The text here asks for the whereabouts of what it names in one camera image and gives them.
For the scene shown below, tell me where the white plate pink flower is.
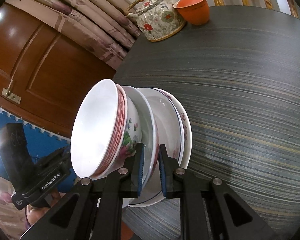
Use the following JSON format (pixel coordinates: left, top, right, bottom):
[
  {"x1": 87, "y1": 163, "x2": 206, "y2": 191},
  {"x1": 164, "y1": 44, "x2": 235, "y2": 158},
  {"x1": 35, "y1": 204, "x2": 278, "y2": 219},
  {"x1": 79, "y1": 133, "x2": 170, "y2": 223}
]
[{"x1": 154, "y1": 88, "x2": 192, "y2": 169}]

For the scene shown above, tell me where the large white plate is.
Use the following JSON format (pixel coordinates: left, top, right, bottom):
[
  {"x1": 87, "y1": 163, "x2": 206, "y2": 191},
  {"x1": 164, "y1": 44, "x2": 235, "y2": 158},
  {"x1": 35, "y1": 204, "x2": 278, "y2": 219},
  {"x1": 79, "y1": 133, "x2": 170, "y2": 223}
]
[{"x1": 122, "y1": 86, "x2": 159, "y2": 187}]

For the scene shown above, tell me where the white floral bowl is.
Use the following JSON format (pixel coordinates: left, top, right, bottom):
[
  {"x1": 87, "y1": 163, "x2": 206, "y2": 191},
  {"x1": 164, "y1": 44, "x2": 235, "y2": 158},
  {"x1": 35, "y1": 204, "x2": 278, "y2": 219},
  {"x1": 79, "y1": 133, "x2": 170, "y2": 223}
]
[{"x1": 70, "y1": 79, "x2": 126, "y2": 178}]

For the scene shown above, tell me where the white bowl red rim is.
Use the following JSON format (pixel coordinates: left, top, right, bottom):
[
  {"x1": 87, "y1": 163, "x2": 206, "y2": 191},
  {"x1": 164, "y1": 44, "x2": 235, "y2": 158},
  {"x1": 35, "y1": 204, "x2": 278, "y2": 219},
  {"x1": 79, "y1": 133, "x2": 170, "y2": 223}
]
[{"x1": 90, "y1": 85, "x2": 142, "y2": 179}]

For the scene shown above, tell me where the person's hand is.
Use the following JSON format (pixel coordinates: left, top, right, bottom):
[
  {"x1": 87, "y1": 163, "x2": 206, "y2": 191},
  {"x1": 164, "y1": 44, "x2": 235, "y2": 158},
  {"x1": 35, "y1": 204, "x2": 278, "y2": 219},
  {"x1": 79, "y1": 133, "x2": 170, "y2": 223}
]
[{"x1": 25, "y1": 189, "x2": 65, "y2": 230}]

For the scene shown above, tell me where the blue foam floor mat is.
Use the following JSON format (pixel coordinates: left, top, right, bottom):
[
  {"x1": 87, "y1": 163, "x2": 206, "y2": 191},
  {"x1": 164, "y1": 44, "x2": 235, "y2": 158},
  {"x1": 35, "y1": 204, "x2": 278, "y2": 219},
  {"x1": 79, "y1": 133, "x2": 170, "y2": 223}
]
[{"x1": 0, "y1": 109, "x2": 69, "y2": 193}]

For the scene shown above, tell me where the brass door hinge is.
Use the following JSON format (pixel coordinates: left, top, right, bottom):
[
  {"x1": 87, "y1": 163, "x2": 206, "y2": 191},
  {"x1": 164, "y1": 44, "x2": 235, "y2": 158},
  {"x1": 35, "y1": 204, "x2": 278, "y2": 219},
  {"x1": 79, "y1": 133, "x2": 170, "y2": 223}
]
[{"x1": 1, "y1": 79, "x2": 21, "y2": 104}]

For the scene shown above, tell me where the brown wooden door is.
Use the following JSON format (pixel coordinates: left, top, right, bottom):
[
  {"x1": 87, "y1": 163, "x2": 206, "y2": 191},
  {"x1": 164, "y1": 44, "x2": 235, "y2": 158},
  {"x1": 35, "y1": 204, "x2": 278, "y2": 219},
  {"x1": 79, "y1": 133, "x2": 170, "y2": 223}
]
[{"x1": 0, "y1": 4, "x2": 115, "y2": 137}]

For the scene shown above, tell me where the floral ceramic teapot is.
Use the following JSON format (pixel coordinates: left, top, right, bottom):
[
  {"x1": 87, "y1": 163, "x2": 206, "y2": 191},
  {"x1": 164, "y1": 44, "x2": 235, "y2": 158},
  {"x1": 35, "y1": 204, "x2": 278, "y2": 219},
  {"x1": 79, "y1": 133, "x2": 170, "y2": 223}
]
[{"x1": 125, "y1": 0, "x2": 186, "y2": 42}]

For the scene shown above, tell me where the orange lidded cup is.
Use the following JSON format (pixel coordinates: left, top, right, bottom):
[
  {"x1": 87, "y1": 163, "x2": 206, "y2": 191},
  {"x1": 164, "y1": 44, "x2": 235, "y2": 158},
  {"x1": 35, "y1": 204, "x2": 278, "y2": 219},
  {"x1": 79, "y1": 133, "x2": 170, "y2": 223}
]
[{"x1": 173, "y1": 0, "x2": 210, "y2": 25}]

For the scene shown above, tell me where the beige patterned curtain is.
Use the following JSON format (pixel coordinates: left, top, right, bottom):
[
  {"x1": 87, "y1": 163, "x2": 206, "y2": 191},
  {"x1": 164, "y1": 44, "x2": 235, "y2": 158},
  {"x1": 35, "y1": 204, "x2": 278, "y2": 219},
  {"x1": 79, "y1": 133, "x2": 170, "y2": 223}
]
[{"x1": 6, "y1": 0, "x2": 141, "y2": 70}]

